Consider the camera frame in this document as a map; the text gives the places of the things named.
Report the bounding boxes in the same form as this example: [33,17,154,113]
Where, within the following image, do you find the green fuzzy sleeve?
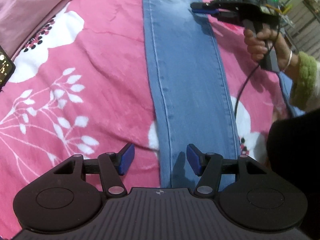
[290,51,319,113]

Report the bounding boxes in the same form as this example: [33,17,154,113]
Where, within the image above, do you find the silver bracelet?
[282,50,294,73]

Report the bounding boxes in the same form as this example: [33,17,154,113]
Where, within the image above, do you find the blue denim jeans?
[140,0,306,189]

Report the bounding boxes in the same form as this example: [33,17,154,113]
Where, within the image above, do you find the pink grey floral duvet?
[1,0,70,59]

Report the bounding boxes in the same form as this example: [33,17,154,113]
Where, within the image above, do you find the person's black trousers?
[266,109,320,239]

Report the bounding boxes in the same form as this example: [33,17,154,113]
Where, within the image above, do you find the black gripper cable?
[233,62,261,126]

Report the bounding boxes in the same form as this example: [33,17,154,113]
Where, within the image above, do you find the black smartphone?
[0,47,16,89]

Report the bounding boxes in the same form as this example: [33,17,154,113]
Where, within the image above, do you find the pink floral bed blanket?
[1,0,287,238]

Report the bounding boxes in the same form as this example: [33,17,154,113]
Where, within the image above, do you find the person's right hand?
[244,27,299,71]

